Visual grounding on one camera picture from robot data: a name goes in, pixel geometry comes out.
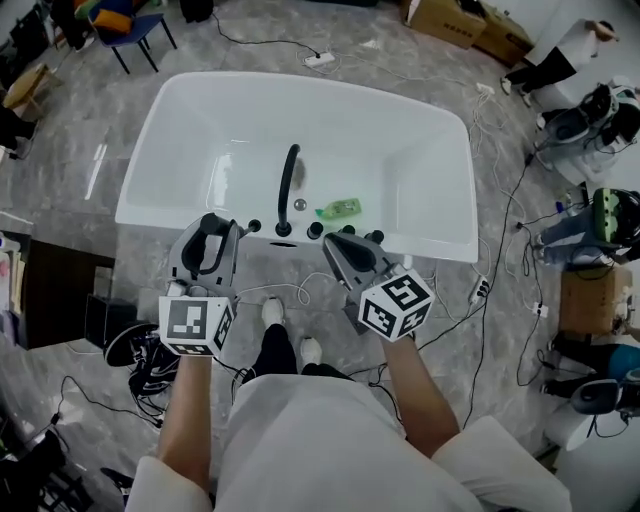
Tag large open cardboard box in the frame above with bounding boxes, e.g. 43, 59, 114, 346
402, 0, 489, 50

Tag person's white shirt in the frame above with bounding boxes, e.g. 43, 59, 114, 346
124, 372, 574, 512

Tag small wooden table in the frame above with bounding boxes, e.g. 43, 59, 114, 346
2, 62, 66, 121

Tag bundle of black cables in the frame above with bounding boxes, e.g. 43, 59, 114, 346
127, 339, 176, 426

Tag person's right forearm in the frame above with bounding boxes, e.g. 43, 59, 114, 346
382, 334, 461, 459

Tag black box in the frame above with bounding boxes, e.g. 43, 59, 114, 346
83, 293, 139, 346

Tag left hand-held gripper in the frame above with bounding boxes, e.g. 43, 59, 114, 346
158, 217, 243, 359

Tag person's white shoe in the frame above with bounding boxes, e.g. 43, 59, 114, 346
261, 295, 285, 329
299, 337, 323, 366

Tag black green backpack rig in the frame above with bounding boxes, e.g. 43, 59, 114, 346
592, 187, 640, 249

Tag black cylindrical handle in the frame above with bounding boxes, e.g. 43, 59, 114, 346
199, 212, 251, 239

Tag person's left white shoe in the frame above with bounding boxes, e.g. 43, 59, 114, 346
261, 295, 285, 329

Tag white paper sheet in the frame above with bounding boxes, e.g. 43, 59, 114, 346
0, 247, 29, 316

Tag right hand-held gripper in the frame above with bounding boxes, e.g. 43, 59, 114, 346
321, 233, 436, 344

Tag white bathtub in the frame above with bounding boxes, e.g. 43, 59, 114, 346
114, 70, 480, 264

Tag orange cushion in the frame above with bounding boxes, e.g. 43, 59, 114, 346
94, 7, 126, 31

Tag white toilet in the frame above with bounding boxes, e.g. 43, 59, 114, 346
542, 399, 640, 512
544, 144, 621, 182

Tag blue chair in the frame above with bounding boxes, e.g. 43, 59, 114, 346
87, 7, 179, 75

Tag green bottle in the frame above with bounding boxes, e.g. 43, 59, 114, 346
313, 197, 363, 221

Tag person's left forearm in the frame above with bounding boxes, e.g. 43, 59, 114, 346
155, 354, 221, 481

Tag black equipment pile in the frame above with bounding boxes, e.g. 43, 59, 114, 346
0, 429, 96, 512

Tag person's black trousers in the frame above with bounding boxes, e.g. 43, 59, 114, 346
249, 322, 361, 384

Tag dark wooden cabinet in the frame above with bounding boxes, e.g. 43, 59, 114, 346
0, 230, 116, 351

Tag black round bin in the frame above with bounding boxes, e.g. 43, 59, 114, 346
103, 322, 169, 370

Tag person's right white shoe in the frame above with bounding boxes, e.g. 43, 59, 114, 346
299, 337, 323, 366

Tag black curved faucet spout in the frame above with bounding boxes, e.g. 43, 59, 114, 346
274, 143, 301, 237

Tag long black cable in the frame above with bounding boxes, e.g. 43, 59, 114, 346
459, 149, 534, 434

